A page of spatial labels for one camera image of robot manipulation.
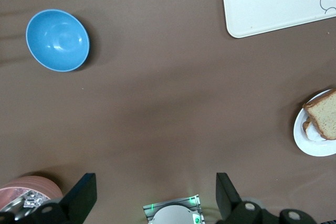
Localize white round plate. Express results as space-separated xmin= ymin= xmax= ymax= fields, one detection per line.
xmin=293 ymin=89 xmax=336 ymax=157

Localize white bear print tray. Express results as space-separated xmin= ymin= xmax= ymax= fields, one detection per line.
xmin=219 ymin=0 xmax=336 ymax=39

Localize thin bread slice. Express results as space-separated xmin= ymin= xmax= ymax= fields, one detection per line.
xmin=302 ymin=88 xmax=336 ymax=141

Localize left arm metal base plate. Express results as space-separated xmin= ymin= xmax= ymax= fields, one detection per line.
xmin=143 ymin=194 xmax=203 ymax=224

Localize pink bowl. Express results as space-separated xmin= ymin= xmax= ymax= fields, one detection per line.
xmin=0 ymin=176 xmax=64 ymax=213

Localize fried egg toy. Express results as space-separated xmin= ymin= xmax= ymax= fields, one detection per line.
xmin=306 ymin=123 xmax=329 ymax=142

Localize blue bowl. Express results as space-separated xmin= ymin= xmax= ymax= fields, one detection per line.
xmin=25 ymin=9 xmax=91 ymax=72

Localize metal scoop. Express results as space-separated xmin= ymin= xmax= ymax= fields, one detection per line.
xmin=5 ymin=195 xmax=28 ymax=221

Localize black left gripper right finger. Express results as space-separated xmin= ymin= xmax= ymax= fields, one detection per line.
xmin=214 ymin=173 xmax=267 ymax=224

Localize silver foil wrapped candies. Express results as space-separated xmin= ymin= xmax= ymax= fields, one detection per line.
xmin=23 ymin=191 xmax=45 ymax=208

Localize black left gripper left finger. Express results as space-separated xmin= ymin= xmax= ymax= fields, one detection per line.
xmin=34 ymin=173 xmax=97 ymax=224

